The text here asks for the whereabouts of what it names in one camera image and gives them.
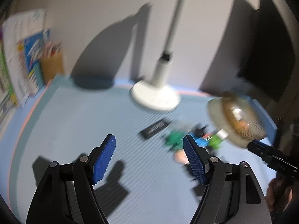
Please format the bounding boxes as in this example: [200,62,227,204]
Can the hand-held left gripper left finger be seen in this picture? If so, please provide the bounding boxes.
[26,134,116,224]

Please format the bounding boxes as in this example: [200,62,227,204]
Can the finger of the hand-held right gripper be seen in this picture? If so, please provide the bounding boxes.
[247,139,277,160]

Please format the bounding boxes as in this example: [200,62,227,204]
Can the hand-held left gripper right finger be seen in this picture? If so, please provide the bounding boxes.
[183,134,272,224]

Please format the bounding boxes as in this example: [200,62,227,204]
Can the ribbed amber glass bowl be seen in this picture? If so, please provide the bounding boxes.
[206,91,268,149]

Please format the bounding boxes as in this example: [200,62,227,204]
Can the person's right hand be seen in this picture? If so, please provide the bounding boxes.
[266,176,293,213]

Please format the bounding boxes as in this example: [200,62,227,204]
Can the light green small object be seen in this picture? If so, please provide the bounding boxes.
[209,129,228,149]

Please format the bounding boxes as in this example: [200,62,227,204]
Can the dark green small object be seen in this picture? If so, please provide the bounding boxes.
[165,131,187,151]

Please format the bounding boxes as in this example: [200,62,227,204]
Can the black animal figurine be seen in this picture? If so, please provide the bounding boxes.
[192,122,210,136]

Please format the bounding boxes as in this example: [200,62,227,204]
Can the blue quilted mat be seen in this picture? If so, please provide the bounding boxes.
[0,75,278,224]

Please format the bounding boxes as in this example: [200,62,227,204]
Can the black lighter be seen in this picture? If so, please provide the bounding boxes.
[139,119,172,140]

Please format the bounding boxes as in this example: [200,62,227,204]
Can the dark flat panel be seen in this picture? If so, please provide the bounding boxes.
[237,0,295,102]

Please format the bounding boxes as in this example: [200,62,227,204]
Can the white desk lamp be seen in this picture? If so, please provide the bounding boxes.
[130,0,228,112]

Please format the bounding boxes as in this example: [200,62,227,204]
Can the brown cardboard box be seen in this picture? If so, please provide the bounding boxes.
[41,49,65,85]

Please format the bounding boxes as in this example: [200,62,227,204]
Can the blue picture book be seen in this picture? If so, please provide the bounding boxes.
[17,29,52,97]

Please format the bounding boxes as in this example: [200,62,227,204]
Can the green picture book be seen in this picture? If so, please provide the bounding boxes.
[0,27,19,109]

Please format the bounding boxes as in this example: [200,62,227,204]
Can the upright books and papers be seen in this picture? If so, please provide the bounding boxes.
[2,9,47,108]

